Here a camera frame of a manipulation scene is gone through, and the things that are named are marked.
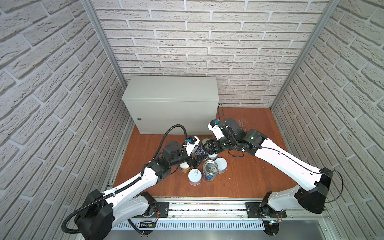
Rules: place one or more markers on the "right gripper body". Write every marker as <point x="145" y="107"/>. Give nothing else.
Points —
<point x="219" y="145"/>

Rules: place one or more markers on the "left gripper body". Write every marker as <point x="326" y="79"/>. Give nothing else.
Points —
<point x="184" y="158"/>

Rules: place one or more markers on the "tall dark blue can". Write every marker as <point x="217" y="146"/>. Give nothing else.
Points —
<point x="202" y="157"/>

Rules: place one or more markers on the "large blue can gold lid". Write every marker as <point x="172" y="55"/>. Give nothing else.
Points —
<point x="210" y="170"/>

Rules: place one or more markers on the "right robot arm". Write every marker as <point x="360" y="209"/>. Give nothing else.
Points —
<point x="313" y="183"/>

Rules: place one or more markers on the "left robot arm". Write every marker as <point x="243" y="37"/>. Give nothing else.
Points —
<point x="103" y="211"/>

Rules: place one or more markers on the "orange can with white lid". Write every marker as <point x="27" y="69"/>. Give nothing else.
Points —
<point x="185" y="168"/>

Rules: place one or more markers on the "white can near right gripper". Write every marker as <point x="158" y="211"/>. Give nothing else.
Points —
<point x="212" y="157"/>

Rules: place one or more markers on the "yellow can with pull tab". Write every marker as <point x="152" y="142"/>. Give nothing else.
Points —
<point x="205" y="140"/>

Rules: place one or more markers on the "white can with pull tab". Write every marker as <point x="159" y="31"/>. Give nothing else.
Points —
<point x="195" y="177"/>

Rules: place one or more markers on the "white can with date stamp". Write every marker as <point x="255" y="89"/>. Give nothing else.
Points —
<point x="222" y="165"/>

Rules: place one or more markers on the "grey metal cabinet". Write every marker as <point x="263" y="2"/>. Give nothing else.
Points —
<point x="157" y="103"/>

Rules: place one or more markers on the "aluminium corner profile right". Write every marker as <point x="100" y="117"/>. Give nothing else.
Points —
<point x="326" y="15"/>

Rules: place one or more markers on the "aluminium corner profile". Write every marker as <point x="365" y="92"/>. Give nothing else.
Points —
<point x="326" y="15"/>
<point x="97" y="24"/>

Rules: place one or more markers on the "aluminium corner profile left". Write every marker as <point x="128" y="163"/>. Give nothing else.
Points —
<point x="97" y="24"/>

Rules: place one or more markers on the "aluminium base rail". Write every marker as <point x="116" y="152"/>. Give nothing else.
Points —
<point x="215" y="214"/>

